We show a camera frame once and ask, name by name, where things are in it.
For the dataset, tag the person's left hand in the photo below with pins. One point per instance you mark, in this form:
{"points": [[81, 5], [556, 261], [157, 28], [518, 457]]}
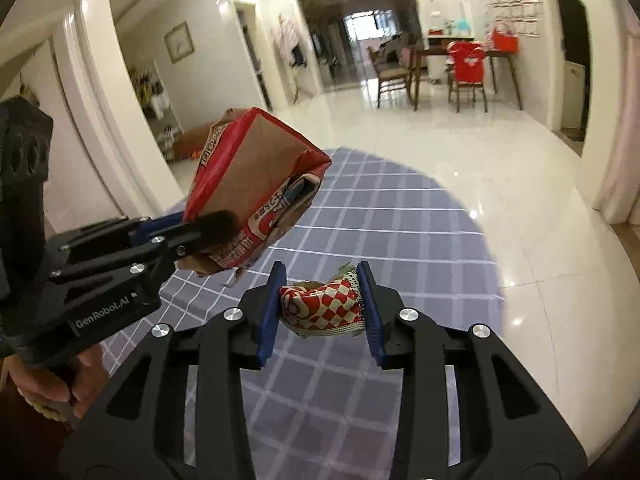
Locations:
{"points": [[50, 385]]}

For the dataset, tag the white shelf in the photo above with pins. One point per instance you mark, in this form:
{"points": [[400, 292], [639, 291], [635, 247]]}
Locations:
{"points": [[152, 105]]}

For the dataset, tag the teal box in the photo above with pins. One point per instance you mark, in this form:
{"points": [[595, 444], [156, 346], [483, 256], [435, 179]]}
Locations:
{"points": [[462, 26]]}

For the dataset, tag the brown cardboard box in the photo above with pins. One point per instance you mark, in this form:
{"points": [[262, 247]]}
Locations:
{"points": [[192, 142]]}

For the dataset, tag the person's left forearm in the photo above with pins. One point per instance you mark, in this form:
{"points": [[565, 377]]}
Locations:
{"points": [[30, 445]]}

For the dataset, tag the wall of paper certificates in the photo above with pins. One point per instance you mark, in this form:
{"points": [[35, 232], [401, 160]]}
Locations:
{"points": [[515, 5]]}

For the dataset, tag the wooden dining table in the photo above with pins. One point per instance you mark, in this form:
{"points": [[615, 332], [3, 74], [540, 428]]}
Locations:
{"points": [[500, 55]]}

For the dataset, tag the red white checkered wrapper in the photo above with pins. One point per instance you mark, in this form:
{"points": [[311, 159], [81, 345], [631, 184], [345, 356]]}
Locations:
{"points": [[320, 305]]}

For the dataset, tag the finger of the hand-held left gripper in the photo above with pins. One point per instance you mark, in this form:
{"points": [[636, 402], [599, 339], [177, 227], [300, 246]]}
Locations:
{"points": [[155, 225], [150, 255]]}

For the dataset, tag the wooden chair with shirt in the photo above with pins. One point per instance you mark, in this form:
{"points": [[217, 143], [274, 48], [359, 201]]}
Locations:
{"points": [[467, 90]]}

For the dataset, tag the red brown paper bag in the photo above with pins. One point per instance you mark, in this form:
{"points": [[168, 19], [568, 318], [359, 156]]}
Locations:
{"points": [[250, 160]]}

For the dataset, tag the blue plaid mat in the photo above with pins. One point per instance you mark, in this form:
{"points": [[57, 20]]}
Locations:
{"points": [[380, 220]]}

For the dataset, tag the pink hanging clothes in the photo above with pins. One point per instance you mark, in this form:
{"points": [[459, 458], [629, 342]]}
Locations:
{"points": [[287, 40]]}

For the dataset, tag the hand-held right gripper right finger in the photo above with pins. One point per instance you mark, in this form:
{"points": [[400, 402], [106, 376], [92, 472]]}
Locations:
{"points": [[370, 310]]}

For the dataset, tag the white appliance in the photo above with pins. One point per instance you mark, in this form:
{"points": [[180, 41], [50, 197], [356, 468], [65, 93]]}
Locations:
{"points": [[574, 95]]}

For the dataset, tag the red shirt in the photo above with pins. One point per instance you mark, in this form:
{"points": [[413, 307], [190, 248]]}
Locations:
{"points": [[467, 62]]}

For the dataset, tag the framed wall picture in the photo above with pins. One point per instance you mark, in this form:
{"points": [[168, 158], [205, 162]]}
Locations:
{"points": [[179, 42]]}

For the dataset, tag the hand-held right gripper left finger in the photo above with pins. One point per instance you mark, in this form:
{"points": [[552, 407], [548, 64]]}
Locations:
{"points": [[270, 310]]}

